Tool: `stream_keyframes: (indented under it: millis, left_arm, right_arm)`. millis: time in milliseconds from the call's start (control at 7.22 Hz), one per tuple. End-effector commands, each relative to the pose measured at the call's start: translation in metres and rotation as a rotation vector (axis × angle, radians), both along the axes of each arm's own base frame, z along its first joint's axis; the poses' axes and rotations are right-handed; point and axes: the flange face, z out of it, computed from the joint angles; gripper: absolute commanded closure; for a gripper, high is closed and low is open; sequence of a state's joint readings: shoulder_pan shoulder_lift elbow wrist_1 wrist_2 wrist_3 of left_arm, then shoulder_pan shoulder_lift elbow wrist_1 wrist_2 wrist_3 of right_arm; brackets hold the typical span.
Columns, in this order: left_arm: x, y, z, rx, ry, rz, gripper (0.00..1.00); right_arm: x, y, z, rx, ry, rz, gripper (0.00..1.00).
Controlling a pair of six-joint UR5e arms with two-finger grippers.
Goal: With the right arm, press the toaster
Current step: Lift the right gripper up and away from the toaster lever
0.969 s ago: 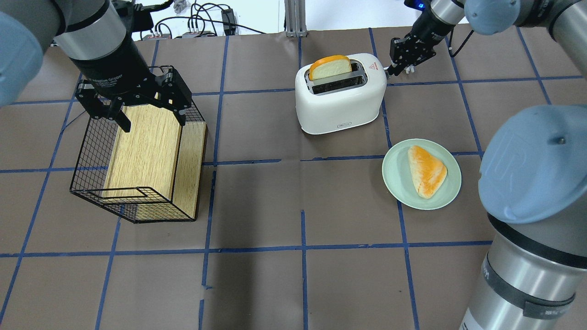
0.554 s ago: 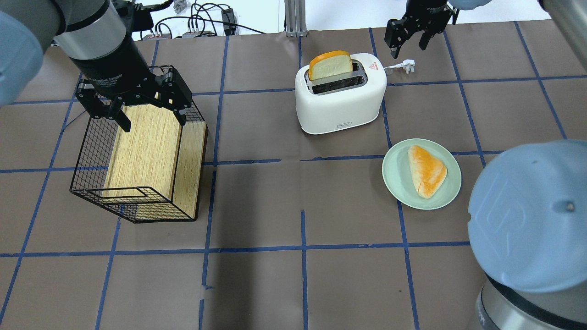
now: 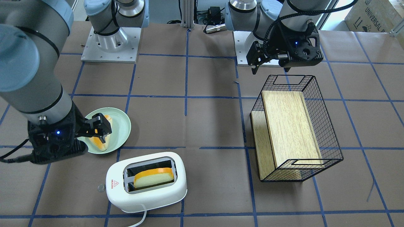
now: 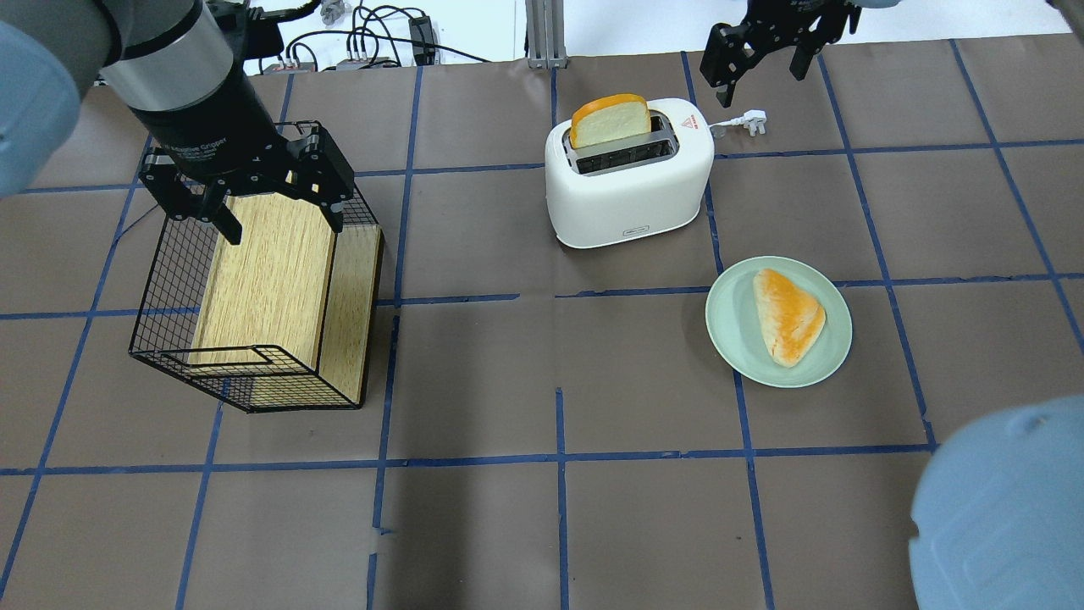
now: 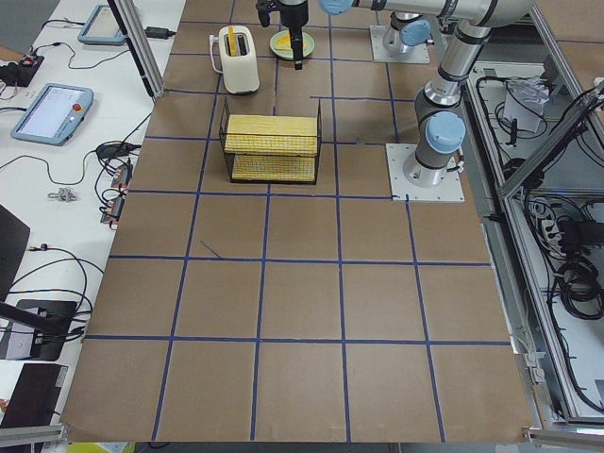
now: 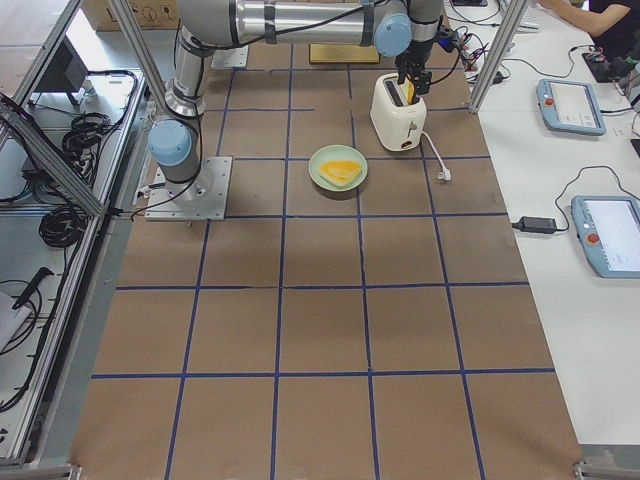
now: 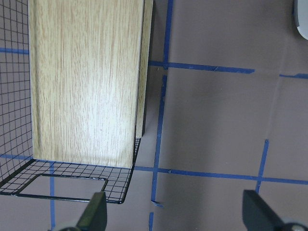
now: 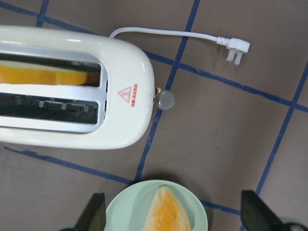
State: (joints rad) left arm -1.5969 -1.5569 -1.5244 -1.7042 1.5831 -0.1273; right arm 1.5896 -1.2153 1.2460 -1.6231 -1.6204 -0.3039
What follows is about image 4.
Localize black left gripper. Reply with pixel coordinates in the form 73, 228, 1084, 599
133, 72, 354, 246

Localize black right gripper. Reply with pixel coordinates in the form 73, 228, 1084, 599
700, 1, 862, 108

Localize white two-slot toaster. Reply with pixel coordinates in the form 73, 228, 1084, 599
545, 99, 715, 248

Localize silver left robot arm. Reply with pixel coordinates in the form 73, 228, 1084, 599
1, 1, 354, 246

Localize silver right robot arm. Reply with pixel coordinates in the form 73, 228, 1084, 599
700, 1, 1081, 609

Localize orange-crusted toast slice in toaster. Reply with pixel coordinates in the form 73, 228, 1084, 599
569, 93, 651, 150

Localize light wooden shelf box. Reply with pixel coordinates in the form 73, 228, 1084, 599
185, 194, 384, 412

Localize black power adapter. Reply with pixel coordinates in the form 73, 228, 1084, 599
409, 15, 439, 66

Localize light green plate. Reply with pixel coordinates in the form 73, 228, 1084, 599
705, 256, 853, 387

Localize orange bread slice on plate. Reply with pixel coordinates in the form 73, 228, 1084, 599
754, 268, 827, 369

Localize white toaster power cord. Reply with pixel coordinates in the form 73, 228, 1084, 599
708, 109, 769, 138

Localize black wire basket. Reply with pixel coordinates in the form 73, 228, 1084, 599
128, 121, 384, 414

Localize aluminium frame post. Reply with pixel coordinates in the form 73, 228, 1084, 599
525, 0, 569, 69

